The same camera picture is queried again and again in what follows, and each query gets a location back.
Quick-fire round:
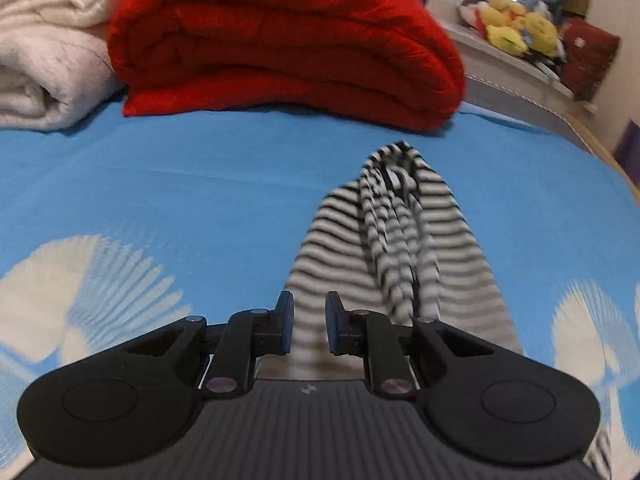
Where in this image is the pile of yellow plush toys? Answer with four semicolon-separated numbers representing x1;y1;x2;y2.
459;0;569;67

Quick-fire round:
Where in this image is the dark red cushion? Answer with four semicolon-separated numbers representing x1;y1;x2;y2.
559;17;622;103

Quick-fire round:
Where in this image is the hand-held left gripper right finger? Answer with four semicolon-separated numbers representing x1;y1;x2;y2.
325;291;496;400

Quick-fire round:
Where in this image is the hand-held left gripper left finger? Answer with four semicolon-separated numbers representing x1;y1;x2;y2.
123;290;295;400

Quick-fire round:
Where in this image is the white folded blanket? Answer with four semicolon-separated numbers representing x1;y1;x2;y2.
0;0;146;132

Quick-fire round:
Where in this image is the black white striped garment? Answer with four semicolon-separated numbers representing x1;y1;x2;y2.
260;141;614;480

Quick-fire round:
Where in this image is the blue printed bed sheet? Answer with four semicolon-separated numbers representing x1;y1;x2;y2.
0;95;640;480

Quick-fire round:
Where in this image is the red folded blanket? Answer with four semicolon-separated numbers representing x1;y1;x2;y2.
107;0;468;132

